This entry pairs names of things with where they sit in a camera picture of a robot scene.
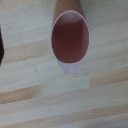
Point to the dark wooden drawer cabinet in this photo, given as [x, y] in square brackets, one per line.
[1, 46]

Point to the pink ceramic cup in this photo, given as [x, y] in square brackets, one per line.
[70, 40]

